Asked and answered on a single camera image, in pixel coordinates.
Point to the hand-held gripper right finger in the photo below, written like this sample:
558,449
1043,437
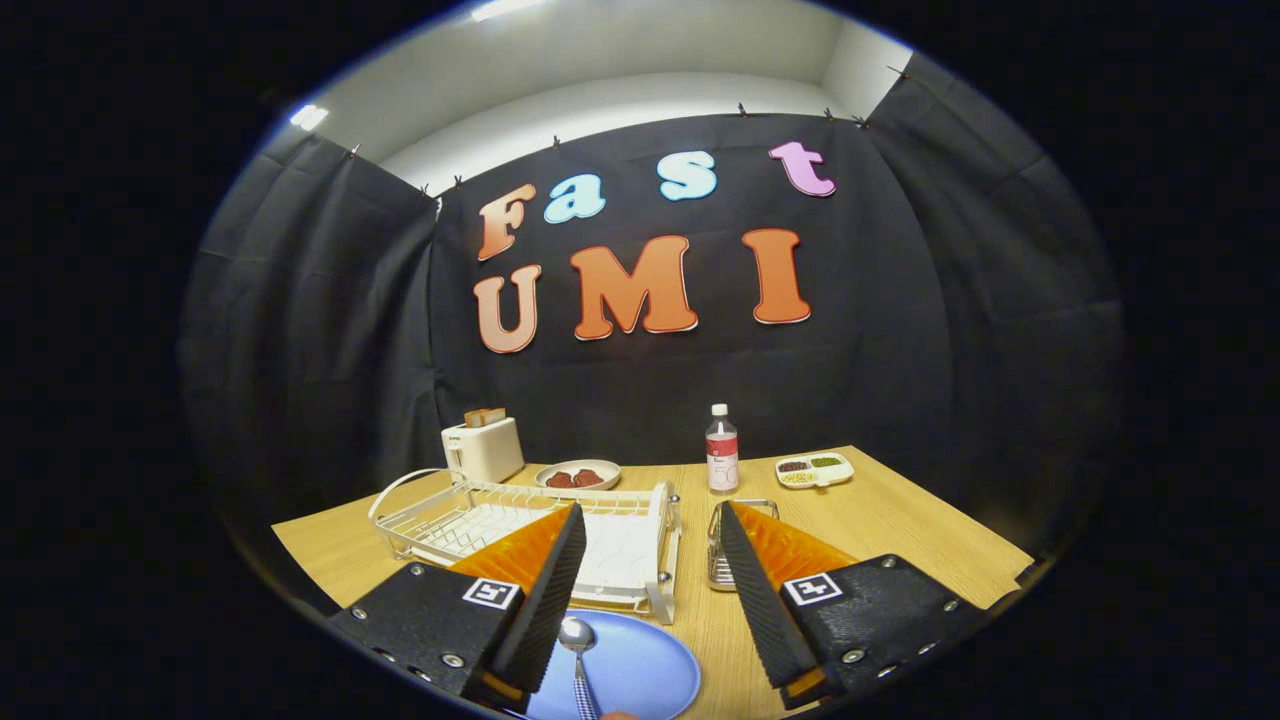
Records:
760,610

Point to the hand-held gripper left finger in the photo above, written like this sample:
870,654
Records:
550,610

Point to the blue plate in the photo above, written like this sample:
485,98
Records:
640,665

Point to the beige round dish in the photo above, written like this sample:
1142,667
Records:
600,465

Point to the white plastic drip tray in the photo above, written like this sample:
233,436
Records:
620,560

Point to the red meat steak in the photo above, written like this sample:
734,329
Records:
588,478
560,480

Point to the yellow beans pile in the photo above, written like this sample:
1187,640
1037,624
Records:
797,478

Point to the white divided snack tray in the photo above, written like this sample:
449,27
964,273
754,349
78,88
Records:
835,475

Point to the clear bottle with red label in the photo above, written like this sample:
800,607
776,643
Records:
722,460

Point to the white toaster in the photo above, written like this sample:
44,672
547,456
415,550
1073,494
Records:
485,450

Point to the brown toast slice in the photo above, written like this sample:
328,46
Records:
495,415
472,418

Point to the black backdrop cloth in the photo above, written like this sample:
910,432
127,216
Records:
650,390

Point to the row of cloth clips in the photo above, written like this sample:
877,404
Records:
741,109

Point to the small ceiling light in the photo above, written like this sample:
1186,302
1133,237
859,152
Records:
308,116

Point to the long ceiling light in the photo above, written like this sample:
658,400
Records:
505,8

